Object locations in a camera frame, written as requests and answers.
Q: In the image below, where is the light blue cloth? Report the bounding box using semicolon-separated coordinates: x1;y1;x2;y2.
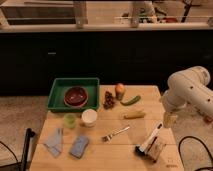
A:
44;128;63;157

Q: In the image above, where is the black white brush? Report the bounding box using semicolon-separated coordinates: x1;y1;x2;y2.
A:
135;122;163;156

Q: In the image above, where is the black cable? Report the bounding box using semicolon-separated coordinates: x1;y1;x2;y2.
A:
177;135;213;171

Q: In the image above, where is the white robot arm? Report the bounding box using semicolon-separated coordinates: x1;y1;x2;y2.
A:
161;66;213;128

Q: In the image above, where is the black chair frame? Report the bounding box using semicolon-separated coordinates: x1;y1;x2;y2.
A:
0;128;36;171

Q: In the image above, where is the dark red bowl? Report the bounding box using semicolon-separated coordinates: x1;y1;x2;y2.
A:
64;86;88;108

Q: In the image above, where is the small brown box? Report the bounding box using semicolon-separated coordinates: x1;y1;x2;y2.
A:
146;137;166;163

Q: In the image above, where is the small green plastic cup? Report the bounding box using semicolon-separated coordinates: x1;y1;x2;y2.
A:
63;113;76;129

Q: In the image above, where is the green plastic tray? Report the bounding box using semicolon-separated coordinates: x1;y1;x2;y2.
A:
47;78;100;113

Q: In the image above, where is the orange green mango toy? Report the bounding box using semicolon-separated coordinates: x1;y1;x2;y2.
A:
115;83;125;101

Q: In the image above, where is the blue sponge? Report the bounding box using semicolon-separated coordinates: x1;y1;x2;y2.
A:
69;135;89;158

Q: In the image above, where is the brown grape bunch toy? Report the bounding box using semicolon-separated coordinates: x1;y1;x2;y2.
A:
103;91;115;109

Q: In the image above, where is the white plastic cup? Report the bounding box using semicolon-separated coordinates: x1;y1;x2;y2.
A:
81;109;97;127

